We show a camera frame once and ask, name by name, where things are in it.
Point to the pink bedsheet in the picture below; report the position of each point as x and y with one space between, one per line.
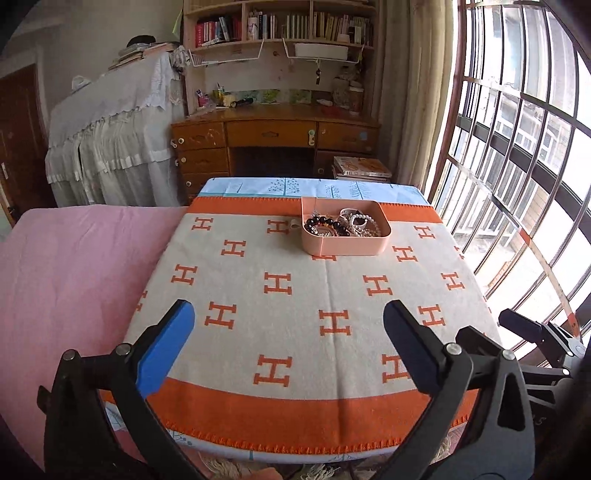
69 277

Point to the wooden desk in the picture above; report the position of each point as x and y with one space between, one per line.
272 134

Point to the cream tassel fringe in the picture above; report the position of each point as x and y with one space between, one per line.
226 470

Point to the red pen cup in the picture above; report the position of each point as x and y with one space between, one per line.
202 99

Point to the white lace covered furniture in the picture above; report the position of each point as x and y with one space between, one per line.
115 115

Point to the row of shelf books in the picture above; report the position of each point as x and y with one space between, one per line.
295 27

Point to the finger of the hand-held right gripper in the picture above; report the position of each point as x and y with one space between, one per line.
545 376
540 334

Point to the yellow desk ornament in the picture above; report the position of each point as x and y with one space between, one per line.
229 99

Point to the black flashlight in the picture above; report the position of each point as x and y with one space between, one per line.
243 102

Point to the wooden bookshelf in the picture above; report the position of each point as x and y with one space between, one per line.
277 74

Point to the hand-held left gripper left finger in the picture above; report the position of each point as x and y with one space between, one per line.
166 346

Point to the pink storage box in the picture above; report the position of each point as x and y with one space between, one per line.
341 245

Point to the brown wooden door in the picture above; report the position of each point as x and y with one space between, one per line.
21 138

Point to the pile of books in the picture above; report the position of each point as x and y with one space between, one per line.
138 50

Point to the green drawer safety lock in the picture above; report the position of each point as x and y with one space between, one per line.
312 138

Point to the white long box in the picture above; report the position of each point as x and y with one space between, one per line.
321 50

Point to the beige curtain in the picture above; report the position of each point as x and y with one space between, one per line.
411 92

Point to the metal window grille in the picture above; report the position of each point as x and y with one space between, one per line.
521 138

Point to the stack of books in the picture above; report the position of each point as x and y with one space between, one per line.
362 167

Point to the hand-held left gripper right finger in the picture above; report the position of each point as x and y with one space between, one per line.
411 344

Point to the white smart watch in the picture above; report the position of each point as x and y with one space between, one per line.
353 218

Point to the orange patterned blanket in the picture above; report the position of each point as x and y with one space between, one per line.
300 286

